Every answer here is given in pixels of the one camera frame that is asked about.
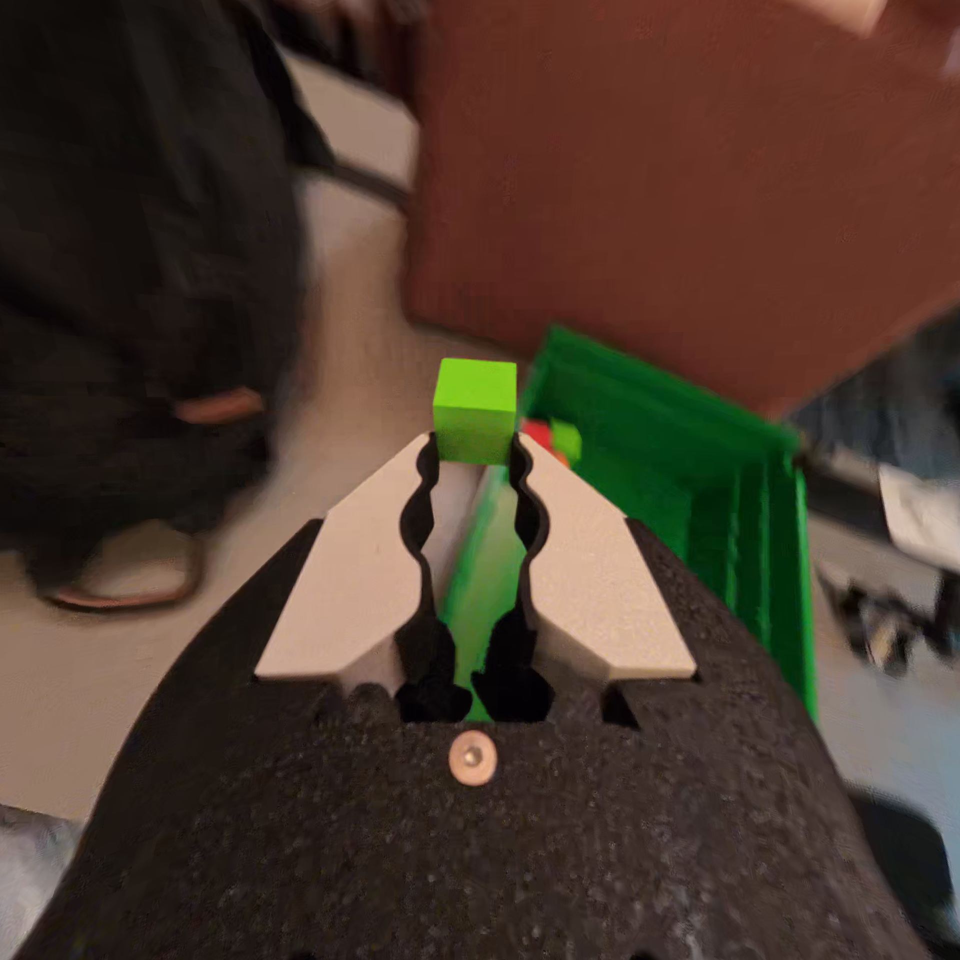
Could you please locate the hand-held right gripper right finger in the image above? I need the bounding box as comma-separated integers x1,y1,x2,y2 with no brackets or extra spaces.
510,432,699,684

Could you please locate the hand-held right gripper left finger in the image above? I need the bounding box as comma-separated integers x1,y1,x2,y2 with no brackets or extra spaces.
255,431,440,691

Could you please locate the green plastic bin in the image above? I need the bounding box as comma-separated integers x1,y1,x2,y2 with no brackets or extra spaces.
438,324,820,725

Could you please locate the brown leather backpack tag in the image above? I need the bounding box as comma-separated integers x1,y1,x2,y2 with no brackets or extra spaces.
172,387,267,426

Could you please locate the white paper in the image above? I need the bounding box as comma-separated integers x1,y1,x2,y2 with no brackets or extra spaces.
876,459,960,573

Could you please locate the black backpack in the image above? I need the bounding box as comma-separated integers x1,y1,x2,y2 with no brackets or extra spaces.
0,0,340,612

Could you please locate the brown box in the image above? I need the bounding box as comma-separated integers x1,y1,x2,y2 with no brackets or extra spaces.
403,0,960,423

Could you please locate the brown trimmed backpack strap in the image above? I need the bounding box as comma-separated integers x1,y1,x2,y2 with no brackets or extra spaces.
41,525,210,612

